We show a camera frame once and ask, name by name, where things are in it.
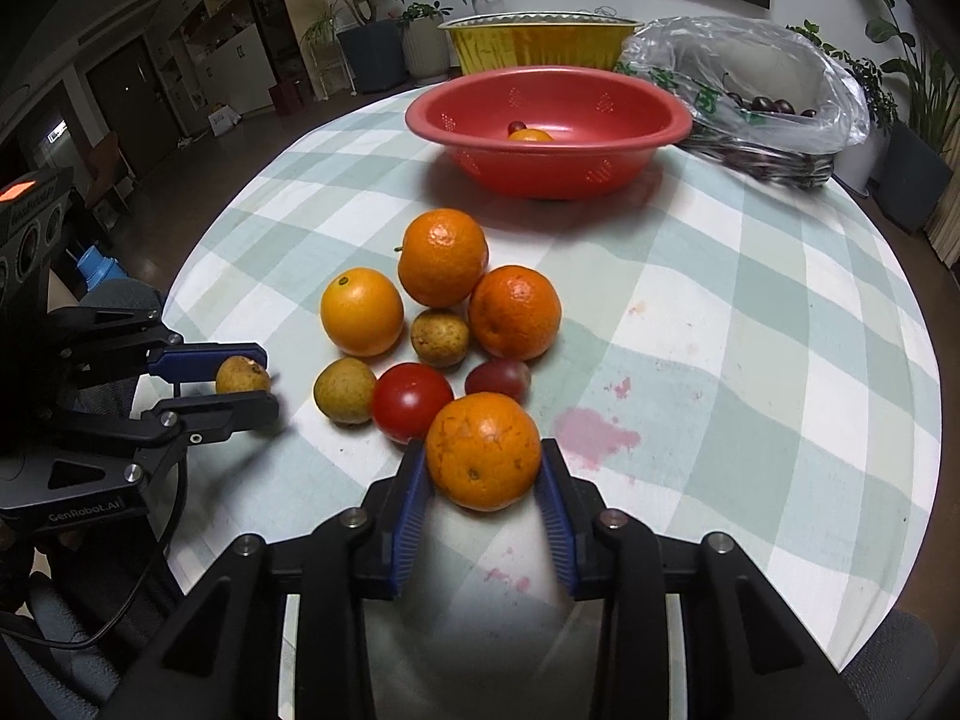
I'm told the large leaf plant dark pot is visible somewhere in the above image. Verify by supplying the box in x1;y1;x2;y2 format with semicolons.
866;0;958;234

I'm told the red plastic colander bowl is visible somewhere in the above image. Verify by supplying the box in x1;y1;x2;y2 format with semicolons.
405;67;692;200

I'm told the tall plant in dark pot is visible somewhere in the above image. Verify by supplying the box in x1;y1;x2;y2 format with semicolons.
329;0;407;94

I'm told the bushy plant in white pot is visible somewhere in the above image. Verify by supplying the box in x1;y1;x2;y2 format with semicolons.
784;18;902;197

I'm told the plant in white ribbed pot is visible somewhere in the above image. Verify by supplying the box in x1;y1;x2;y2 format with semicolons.
398;0;451;85

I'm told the white storage cabinet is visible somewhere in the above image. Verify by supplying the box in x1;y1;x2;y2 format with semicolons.
146;0;275;135

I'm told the smooth yellow orange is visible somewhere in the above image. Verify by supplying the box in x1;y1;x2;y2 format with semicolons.
319;266;404;358

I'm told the red grape tomato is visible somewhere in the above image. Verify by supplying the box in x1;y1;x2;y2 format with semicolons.
464;359;532;403

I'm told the green checkered tablecloth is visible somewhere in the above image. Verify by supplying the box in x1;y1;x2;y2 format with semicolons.
164;96;942;667

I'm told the gold foil bowl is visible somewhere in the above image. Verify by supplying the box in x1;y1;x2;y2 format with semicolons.
441;11;640;75

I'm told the clear plastic bag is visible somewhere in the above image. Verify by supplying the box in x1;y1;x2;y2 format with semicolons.
615;16;872;158

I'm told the pile of dark cherries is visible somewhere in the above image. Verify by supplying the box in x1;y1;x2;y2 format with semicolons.
727;91;817;117

